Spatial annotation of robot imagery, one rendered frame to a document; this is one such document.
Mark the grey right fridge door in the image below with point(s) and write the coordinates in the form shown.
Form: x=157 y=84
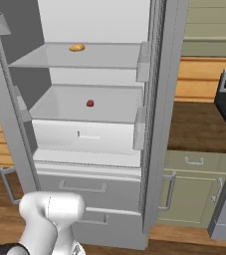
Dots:
x=171 y=83

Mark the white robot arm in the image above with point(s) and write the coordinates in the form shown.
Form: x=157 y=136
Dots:
x=48 y=212

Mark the orange-brown potato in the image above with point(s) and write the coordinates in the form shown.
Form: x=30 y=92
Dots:
x=77 y=47

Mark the grey fridge body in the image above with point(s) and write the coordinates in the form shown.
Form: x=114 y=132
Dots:
x=94 y=20

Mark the grey freezer drawer front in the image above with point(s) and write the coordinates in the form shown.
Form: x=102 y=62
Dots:
x=124 y=232
x=124 y=189

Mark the white fridge crisper drawer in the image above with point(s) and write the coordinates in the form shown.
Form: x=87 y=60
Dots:
x=84 y=132

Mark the olive wall cupboard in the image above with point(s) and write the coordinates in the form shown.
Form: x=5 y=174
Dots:
x=214 y=26

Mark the red strawberry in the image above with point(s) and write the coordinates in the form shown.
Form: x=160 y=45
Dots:
x=90 y=103

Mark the olive drawer front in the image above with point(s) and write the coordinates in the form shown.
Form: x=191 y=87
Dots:
x=214 y=162

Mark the clear fridge door bin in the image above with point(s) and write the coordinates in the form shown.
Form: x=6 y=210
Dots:
x=139 y=129
x=144 y=63
x=1 y=23
x=22 y=106

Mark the olive cupboard door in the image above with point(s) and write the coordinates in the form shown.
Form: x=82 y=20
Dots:
x=190 y=202

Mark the glass fridge shelf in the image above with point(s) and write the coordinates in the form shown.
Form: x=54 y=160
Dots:
x=101 y=56

